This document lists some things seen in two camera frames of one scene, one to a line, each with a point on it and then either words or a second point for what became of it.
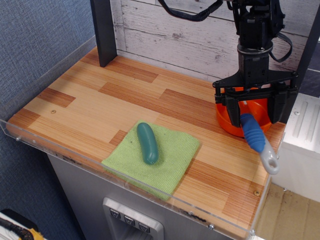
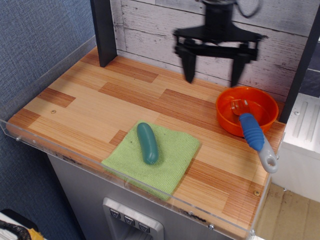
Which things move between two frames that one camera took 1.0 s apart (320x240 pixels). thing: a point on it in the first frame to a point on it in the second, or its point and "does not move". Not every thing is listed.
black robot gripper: (255, 79) to (220, 37)
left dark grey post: (102, 18) does not move
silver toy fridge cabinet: (106, 206) does not move
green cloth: (161, 179) does not move
